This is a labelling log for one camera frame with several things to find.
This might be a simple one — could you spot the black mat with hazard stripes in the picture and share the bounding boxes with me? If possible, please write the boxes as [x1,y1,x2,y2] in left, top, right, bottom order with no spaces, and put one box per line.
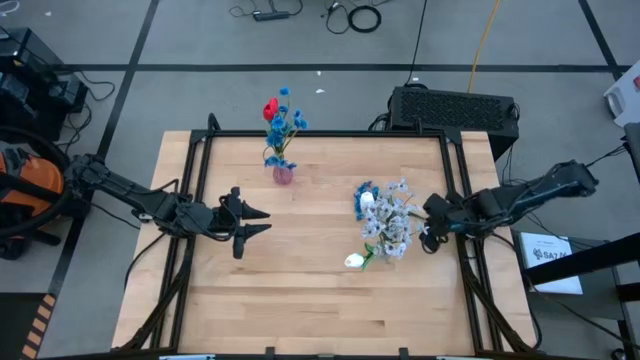
[0,292,57,360]

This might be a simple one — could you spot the black power strip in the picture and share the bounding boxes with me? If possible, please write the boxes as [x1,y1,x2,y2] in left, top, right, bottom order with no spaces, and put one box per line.
[252,9,291,22]

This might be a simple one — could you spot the black equipment boxes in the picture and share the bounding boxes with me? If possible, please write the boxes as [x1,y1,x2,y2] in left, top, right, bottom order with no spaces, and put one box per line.
[0,27,89,141]

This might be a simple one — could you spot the coiled black cable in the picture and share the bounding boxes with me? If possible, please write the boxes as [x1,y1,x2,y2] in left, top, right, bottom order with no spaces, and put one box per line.
[347,4,383,34]

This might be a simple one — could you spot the white printed paper sheet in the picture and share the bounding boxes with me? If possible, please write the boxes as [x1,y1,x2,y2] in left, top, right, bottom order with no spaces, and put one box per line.
[519,233,584,296]

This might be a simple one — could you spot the black computer case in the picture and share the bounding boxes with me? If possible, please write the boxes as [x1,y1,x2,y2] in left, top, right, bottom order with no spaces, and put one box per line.
[388,85,520,161]

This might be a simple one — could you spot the grey-white artificial flower bunch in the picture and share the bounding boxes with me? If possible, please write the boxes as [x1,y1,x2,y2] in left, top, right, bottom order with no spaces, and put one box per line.
[372,178,426,226]
[360,214,417,261]

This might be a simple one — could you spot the black metal table frame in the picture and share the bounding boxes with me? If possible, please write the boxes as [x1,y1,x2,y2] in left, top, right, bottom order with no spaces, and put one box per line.
[117,112,539,360]

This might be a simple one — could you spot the blue artificial flower bunch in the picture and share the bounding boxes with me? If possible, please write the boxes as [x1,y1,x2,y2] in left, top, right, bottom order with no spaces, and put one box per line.
[262,86,310,171]
[352,180,381,222]

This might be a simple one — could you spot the black side stand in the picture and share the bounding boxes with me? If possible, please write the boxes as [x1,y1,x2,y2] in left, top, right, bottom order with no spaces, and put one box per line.
[519,232,640,360]

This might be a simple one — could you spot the white device with red button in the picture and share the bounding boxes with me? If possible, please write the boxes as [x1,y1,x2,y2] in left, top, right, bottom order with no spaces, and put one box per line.
[603,59,640,129]

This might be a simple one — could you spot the yellow cable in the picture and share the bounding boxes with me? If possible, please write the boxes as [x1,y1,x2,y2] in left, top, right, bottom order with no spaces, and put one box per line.
[467,0,502,94]

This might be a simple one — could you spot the long black floor cable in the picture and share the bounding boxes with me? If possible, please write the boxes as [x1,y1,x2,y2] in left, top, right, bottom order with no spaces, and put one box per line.
[404,0,429,86]

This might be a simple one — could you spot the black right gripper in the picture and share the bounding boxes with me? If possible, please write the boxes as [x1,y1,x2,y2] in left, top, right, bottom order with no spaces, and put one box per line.
[418,192,466,255]

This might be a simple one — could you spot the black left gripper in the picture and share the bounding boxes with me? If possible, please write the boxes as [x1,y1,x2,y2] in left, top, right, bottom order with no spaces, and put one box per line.
[192,186,274,260]

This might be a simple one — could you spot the pink glass vase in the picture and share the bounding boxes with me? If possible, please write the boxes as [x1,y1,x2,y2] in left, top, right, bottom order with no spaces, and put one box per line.
[272,164,295,186]

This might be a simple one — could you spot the orange and black vacuum cleaner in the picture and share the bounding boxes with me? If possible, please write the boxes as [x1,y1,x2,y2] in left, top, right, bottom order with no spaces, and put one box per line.
[0,124,86,261]

